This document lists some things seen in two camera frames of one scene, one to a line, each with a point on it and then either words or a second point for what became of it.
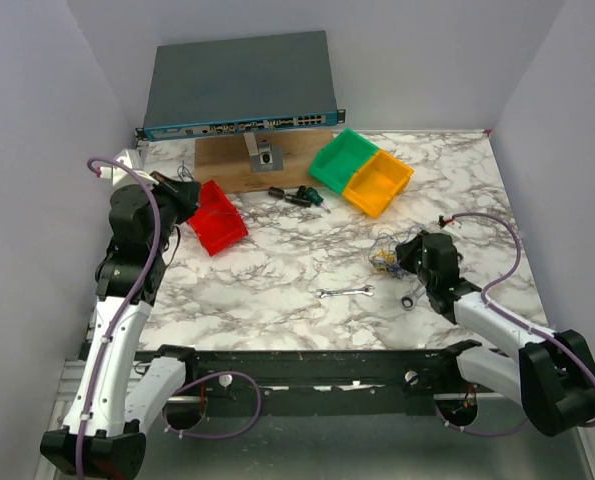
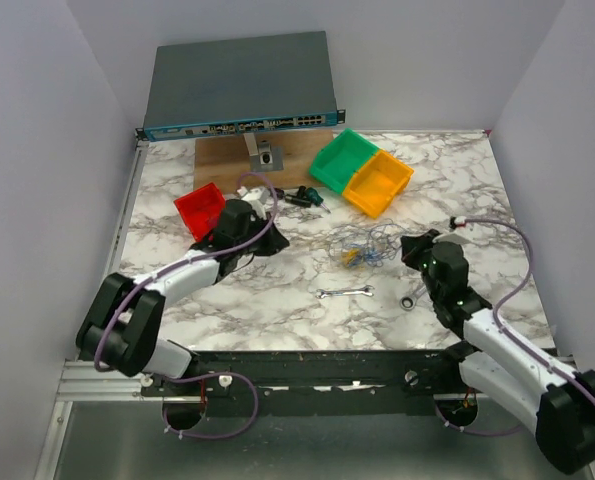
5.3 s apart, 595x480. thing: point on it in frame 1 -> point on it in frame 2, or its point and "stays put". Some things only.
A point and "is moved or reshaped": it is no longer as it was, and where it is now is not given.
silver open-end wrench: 321,293 stays put
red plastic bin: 217,222 stays put
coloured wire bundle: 382,252 is moved or reshaped
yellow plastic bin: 377,182 stays put
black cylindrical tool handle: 298,201 stays put
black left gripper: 186,194 -> 275,242
